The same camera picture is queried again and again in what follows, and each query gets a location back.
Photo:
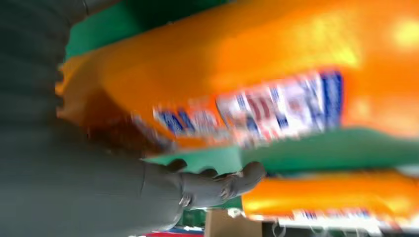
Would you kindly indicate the green table mat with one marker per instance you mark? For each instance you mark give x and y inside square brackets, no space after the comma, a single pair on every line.
[311,150]

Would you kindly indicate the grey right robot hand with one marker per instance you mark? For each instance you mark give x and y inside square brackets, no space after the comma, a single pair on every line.
[82,189]

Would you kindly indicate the cardboard box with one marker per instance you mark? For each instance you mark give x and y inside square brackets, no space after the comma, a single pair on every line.
[229,225]

